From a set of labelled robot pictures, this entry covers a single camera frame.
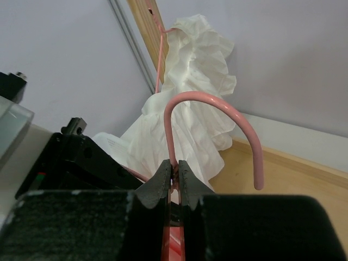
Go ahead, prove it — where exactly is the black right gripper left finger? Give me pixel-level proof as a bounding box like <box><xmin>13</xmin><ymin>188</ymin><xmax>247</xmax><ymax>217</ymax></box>
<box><xmin>117</xmin><ymin>159</ymin><xmax>172</xmax><ymax>260</ymax></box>

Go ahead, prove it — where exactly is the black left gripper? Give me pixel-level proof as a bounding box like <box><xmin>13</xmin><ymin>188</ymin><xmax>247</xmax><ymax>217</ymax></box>
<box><xmin>15</xmin><ymin>117</ymin><xmax>142</xmax><ymax>198</ymax></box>

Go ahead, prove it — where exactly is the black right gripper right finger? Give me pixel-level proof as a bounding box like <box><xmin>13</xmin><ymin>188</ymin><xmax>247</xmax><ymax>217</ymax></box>
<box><xmin>178</xmin><ymin>160</ymin><xmax>216</xmax><ymax>260</ymax></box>

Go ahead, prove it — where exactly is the pink wire hanger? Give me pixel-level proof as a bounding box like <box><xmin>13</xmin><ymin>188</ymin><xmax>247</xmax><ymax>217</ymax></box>
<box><xmin>119</xmin><ymin>91</ymin><xmax>264</xmax><ymax>261</ymax></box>

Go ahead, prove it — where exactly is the white garment on hanger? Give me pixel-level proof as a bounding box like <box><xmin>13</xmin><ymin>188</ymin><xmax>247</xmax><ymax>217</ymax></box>
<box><xmin>94</xmin><ymin>14</ymin><xmax>237</xmax><ymax>184</ymax></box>

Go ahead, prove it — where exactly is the pink hanger with white garment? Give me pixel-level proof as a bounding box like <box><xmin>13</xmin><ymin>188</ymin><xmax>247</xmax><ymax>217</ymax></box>
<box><xmin>146</xmin><ymin>1</ymin><xmax>176</xmax><ymax>94</ymax></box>

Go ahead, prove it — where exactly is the wooden clothes rack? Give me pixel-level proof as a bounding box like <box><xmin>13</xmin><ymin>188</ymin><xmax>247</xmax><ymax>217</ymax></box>
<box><xmin>126</xmin><ymin>0</ymin><xmax>348</xmax><ymax>234</ymax></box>

